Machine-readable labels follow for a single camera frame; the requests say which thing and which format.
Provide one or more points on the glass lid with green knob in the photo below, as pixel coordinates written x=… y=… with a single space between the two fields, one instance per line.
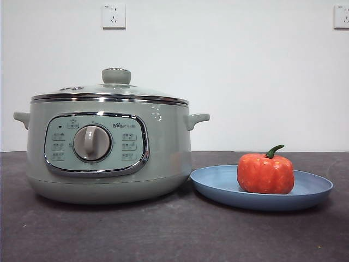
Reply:
x=116 y=76

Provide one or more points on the blue round plate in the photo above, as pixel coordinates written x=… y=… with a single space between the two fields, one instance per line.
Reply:
x=218 y=188

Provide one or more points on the white wall socket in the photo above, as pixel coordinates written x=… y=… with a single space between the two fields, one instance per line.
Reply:
x=114 y=16
x=342 y=17

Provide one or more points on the orange pumpkin with green stem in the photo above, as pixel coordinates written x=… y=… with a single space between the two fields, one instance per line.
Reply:
x=265 y=176

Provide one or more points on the pale green electric steamer pot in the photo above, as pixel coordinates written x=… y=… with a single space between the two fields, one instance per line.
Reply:
x=169 y=152

